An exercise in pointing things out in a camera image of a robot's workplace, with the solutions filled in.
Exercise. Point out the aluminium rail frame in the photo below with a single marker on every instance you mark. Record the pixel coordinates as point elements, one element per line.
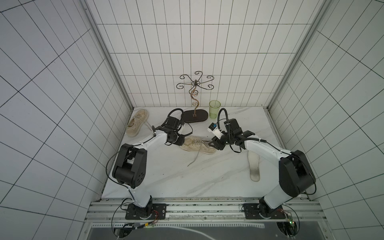
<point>200,212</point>

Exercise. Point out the green translucent plastic cup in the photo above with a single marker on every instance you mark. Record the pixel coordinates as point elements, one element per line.
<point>214,107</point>

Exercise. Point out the beige lace sneaker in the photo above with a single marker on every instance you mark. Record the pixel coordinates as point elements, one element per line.
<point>197,144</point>
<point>138,120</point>

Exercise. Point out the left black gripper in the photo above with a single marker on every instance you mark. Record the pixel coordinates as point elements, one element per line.
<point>181,140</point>

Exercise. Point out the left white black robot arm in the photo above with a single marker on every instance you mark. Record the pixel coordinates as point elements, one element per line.
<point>129,169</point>

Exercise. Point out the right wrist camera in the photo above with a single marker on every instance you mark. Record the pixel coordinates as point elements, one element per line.
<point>214,129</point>

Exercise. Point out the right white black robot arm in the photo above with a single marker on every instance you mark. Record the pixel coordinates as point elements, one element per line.
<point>295,174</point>

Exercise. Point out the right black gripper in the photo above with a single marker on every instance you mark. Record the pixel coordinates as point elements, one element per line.
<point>222,141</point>

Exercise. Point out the copper wire jewelry stand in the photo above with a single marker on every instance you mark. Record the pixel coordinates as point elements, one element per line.
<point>196,115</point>

